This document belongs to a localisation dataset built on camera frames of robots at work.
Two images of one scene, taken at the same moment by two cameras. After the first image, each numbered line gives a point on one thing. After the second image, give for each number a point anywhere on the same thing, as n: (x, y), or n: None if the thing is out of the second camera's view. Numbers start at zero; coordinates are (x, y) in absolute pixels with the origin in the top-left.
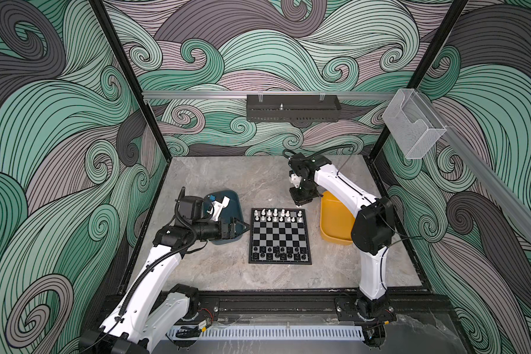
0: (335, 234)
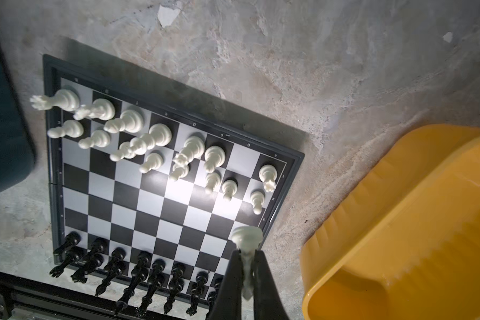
0: (417, 241)
